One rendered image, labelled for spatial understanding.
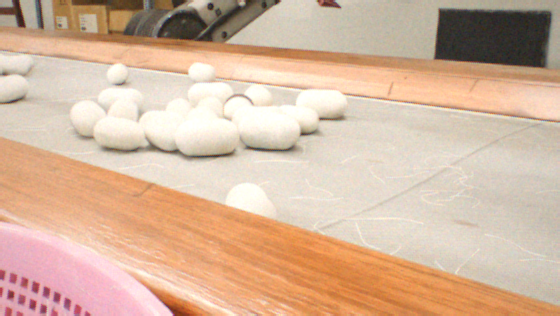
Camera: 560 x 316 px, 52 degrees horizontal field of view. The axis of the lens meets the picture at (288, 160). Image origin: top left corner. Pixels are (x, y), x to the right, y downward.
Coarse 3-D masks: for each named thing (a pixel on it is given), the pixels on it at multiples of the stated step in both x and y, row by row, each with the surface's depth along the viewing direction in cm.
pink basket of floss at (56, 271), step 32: (0, 224) 16; (0, 256) 16; (32, 256) 15; (64, 256) 14; (96, 256) 14; (0, 288) 16; (32, 288) 15; (64, 288) 14; (96, 288) 13; (128, 288) 13
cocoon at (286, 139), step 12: (252, 120) 34; (264, 120) 34; (276, 120) 33; (288, 120) 33; (240, 132) 34; (252, 132) 34; (264, 132) 33; (276, 132) 33; (288, 132) 33; (300, 132) 34; (252, 144) 34; (264, 144) 34; (276, 144) 34; (288, 144) 34
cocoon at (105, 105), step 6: (108, 90) 43; (114, 90) 43; (120, 90) 43; (126, 90) 43; (132, 90) 43; (102, 96) 43; (108, 96) 43; (114, 96) 43; (120, 96) 43; (126, 96) 43; (132, 96) 43; (138, 96) 43; (102, 102) 43; (108, 102) 43; (138, 102) 43; (102, 108) 43; (108, 108) 43
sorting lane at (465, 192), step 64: (64, 64) 72; (0, 128) 40; (64, 128) 40; (320, 128) 40; (384, 128) 39; (448, 128) 40; (512, 128) 40; (192, 192) 27; (320, 192) 27; (384, 192) 27; (448, 192) 27; (512, 192) 27; (448, 256) 21; (512, 256) 21
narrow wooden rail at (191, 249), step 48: (0, 144) 26; (0, 192) 20; (48, 192) 20; (96, 192) 20; (144, 192) 20; (96, 240) 16; (144, 240) 16; (192, 240) 16; (240, 240) 16; (288, 240) 16; (336, 240) 16; (192, 288) 14; (240, 288) 14; (288, 288) 14; (336, 288) 14; (384, 288) 14; (432, 288) 14; (480, 288) 14
